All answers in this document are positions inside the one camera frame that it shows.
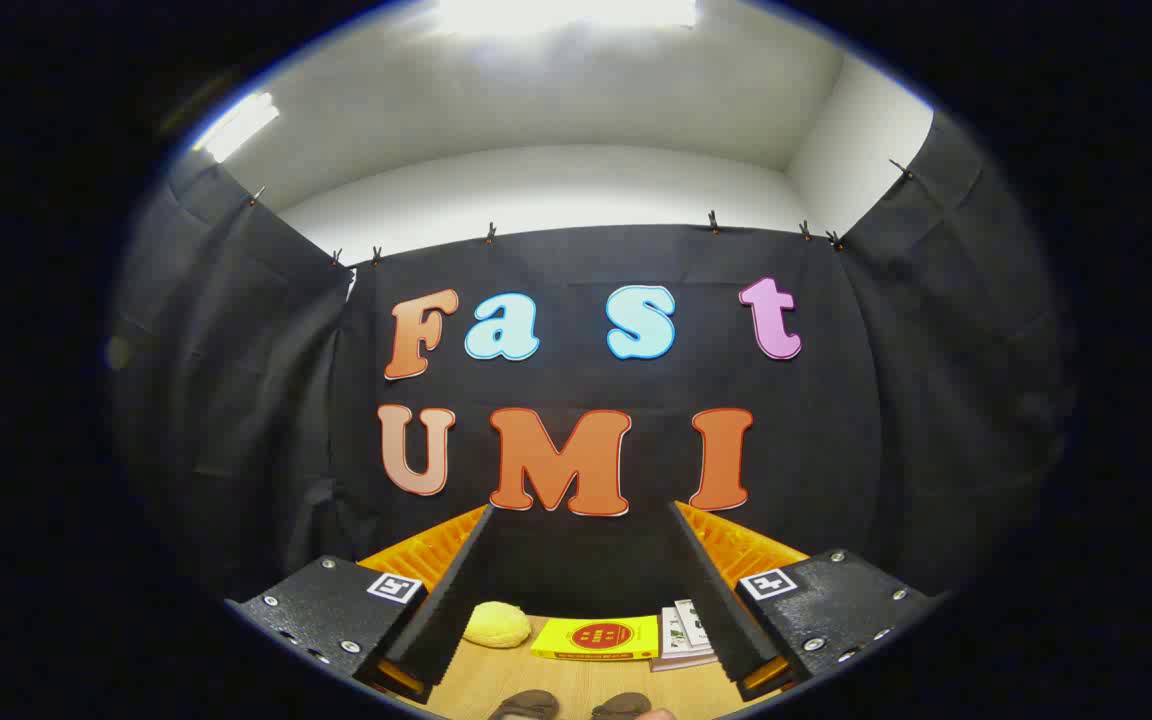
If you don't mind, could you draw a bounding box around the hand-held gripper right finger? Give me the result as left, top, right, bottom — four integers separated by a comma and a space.
669, 500, 942, 703

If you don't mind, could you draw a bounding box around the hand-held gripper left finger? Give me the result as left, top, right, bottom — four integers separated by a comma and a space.
226, 503, 497, 704

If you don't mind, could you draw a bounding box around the brown fuzzy shoe with bow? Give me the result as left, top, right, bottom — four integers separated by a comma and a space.
488, 690, 559, 720
591, 692, 653, 720

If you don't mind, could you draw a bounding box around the white illustrated book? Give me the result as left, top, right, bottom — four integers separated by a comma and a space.
674, 599, 713, 649

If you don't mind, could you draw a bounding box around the yellow bun plush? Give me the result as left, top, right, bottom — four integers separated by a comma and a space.
463, 601, 533, 649

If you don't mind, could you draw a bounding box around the yellow book with red circle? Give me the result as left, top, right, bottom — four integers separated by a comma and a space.
531, 615, 660, 661

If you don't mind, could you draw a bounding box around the black backdrop cloth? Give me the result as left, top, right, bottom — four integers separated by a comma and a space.
111, 110, 1077, 621

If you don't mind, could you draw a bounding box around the row of black cloth clips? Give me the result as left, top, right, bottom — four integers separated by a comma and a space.
248, 158, 915, 269

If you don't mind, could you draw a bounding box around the ceiling light panel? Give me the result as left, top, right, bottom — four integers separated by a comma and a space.
194, 93, 280, 163
434, 0, 699, 33

